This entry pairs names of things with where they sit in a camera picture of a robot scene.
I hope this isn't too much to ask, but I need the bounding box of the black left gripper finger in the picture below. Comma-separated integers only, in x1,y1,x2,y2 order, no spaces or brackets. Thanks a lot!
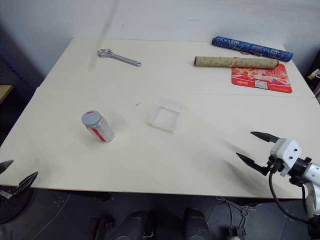
0,159,15,175
10,171,39,199

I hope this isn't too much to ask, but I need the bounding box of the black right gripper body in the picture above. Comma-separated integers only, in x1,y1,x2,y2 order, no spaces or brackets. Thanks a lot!
260,155,286,177

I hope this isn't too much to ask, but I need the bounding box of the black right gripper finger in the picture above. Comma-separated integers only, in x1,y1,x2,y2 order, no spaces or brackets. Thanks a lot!
250,131,280,144
235,152,266,173

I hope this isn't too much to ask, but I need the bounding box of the grey round bottle cap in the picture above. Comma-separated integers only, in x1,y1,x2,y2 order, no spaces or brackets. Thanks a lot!
81,110,105,129

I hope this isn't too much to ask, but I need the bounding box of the clear square plastic container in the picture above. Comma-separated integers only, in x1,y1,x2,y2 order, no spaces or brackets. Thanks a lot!
146,96,187,135

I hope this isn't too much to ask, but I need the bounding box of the black round stand base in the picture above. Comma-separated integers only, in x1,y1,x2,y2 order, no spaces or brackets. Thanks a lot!
0,187,35,225

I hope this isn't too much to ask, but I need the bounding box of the red printed packet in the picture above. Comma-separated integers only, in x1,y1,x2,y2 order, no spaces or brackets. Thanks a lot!
230,62,294,94

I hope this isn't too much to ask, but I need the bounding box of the light wooden board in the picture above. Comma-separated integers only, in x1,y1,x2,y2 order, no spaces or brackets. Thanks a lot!
0,84,14,104

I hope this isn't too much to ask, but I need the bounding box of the brown wooden furniture piece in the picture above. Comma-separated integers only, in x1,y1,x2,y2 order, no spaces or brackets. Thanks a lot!
306,68,320,101

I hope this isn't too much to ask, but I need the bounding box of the dark rounded shape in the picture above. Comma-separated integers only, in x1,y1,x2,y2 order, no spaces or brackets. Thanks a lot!
183,207,210,240
116,210,151,240

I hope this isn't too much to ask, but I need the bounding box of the beige patterned paper roll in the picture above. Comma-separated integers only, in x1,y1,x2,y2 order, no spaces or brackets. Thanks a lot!
193,55,280,70

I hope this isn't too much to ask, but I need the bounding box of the dark red floor object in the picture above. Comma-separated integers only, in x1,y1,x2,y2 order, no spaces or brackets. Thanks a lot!
89,214,116,240

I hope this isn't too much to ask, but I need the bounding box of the blue patterned paper roll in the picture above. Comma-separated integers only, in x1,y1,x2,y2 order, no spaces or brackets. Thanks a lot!
211,35,294,64

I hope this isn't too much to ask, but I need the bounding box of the clear jar with grey lid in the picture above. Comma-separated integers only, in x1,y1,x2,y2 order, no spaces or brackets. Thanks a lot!
84,116,116,144

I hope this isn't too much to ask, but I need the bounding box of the silver adjustable wrench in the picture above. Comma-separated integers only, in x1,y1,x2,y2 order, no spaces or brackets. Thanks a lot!
97,48,143,68

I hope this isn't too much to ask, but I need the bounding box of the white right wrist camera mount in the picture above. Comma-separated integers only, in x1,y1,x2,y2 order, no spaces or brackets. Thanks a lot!
270,138,304,177

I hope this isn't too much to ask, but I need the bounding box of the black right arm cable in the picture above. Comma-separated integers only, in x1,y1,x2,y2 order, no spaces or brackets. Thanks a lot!
268,171,313,225

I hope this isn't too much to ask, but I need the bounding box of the white floor cable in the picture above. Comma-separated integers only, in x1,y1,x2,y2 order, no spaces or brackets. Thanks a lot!
215,196,254,226

